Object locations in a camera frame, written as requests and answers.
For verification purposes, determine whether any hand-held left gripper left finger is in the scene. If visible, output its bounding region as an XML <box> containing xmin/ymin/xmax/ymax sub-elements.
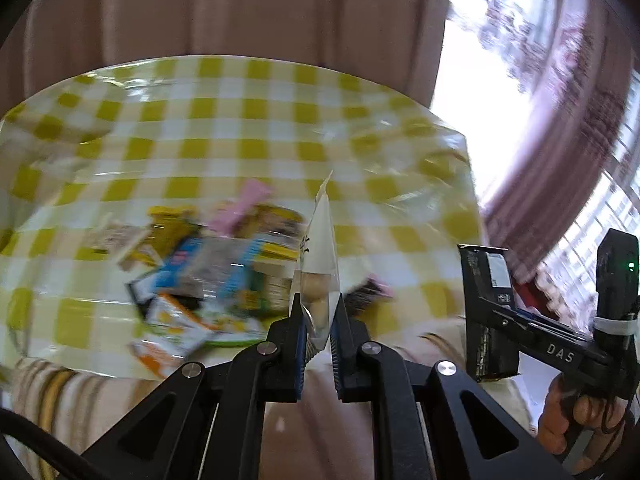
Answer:
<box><xmin>75</xmin><ymin>292</ymin><xmax>311</xmax><ymax>480</ymax></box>

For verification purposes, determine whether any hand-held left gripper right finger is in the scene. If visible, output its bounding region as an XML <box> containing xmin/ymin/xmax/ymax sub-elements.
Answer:
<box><xmin>327</xmin><ymin>292</ymin><xmax>576</xmax><ymax>480</ymax></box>

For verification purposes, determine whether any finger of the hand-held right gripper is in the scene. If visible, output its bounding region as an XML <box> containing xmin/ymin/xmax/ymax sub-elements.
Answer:
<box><xmin>502</xmin><ymin>307</ymin><xmax>593</xmax><ymax>347</ymax></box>
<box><xmin>477</xmin><ymin>296</ymin><xmax>523</xmax><ymax>356</ymax></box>

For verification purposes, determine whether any black snack packet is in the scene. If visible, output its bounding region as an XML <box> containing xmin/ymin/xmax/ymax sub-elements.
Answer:
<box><xmin>457</xmin><ymin>243</ymin><xmax>521</xmax><ymax>383</ymax></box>

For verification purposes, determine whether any clear cookie snack packet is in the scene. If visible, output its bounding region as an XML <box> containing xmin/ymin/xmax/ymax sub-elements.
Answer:
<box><xmin>289</xmin><ymin>170</ymin><xmax>343</xmax><ymax>368</ymax></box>

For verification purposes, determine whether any pile of assorted snack packets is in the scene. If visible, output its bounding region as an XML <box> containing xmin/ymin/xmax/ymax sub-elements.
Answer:
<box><xmin>82</xmin><ymin>180</ymin><xmax>311</xmax><ymax>378</ymax></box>

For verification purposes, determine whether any person's right hand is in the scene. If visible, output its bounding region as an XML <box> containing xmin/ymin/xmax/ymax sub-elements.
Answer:
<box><xmin>537</xmin><ymin>377</ymin><xmax>630</xmax><ymax>476</ymax></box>

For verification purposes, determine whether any dark snack packet pink edge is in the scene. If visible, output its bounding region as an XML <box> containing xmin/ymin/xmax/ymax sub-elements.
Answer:
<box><xmin>342</xmin><ymin>274</ymin><xmax>396</xmax><ymax>316</ymax></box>

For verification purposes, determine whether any white lace curtain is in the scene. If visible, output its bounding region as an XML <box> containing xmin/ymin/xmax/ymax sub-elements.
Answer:
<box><xmin>537</xmin><ymin>60</ymin><xmax>640</xmax><ymax>321</ymax></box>

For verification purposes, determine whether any pink embroidered curtain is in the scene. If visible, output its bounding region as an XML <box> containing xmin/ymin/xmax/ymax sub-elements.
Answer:
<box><xmin>480</xmin><ymin>0</ymin><xmax>640</xmax><ymax>281</ymax></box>

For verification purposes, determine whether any white sheer curtain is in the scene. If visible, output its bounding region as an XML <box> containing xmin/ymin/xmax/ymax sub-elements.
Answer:
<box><xmin>430</xmin><ymin>0</ymin><xmax>566</xmax><ymax>201</ymax></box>

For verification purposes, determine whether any beige striped sofa cushion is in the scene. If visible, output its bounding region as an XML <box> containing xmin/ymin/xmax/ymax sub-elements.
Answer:
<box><xmin>0</xmin><ymin>320</ymin><xmax>536</xmax><ymax>480</ymax></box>

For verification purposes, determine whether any yellow checkered tablecloth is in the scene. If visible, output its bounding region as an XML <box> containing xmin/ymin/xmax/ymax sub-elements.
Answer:
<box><xmin>0</xmin><ymin>55</ymin><xmax>486</xmax><ymax>381</ymax></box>

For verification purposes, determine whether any plain pink curtain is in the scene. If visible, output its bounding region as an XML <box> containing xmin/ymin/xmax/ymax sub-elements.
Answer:
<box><xmin>0</xmin><ymin>0</ymin><xmax>453</xmax><ymax>111</ymax></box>

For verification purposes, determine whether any black cable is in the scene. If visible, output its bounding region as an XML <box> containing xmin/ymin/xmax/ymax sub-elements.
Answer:
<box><xmin>0</xmin><ymin>407</ymin><xmax>96</xmax><ymax>480</ymax></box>

